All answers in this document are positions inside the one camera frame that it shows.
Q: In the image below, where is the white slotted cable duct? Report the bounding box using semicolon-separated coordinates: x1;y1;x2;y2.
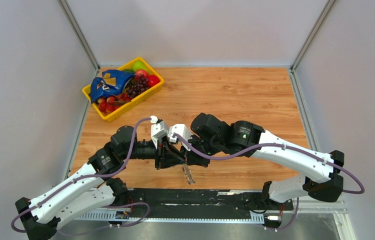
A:
75;208;265;224

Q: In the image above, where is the blue chip bag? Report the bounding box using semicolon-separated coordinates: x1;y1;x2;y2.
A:
89;69;135;104

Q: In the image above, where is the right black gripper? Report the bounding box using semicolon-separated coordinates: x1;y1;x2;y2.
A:
180;133;223;168

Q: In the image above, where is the yellow plastic basket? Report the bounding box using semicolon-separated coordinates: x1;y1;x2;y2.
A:
82;57;164;122

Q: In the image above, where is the red tomato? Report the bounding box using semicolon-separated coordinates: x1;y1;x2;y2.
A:
147;74;160;88

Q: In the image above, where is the green apple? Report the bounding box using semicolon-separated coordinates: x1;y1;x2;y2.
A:
132;60;148;72

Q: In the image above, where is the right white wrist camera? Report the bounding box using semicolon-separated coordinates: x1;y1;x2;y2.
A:
167;123;193;143

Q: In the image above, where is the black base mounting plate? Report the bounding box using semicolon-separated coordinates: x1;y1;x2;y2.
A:
111;188;294;217

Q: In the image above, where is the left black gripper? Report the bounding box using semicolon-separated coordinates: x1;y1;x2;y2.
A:
121;134;187;170

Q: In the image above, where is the large keyring with small rings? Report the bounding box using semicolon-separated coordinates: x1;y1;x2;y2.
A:
182;164;196;185

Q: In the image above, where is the red cherries pile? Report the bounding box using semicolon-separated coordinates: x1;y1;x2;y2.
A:
95;93;132;115

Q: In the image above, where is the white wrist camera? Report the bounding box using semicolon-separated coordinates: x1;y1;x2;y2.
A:
150;115;169;149
167;123;193;143

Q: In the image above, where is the red apple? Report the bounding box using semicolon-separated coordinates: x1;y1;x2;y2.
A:
135;69;149;78

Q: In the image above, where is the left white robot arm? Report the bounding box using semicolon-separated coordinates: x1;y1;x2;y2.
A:
11;120;192;240

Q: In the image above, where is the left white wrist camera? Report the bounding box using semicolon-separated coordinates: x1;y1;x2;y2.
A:
150;115;169;149

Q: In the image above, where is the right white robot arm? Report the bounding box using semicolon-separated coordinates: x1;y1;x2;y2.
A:
168;113;345;209

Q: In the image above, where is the purple grape bunch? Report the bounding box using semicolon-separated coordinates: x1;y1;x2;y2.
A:
126;74;150;99

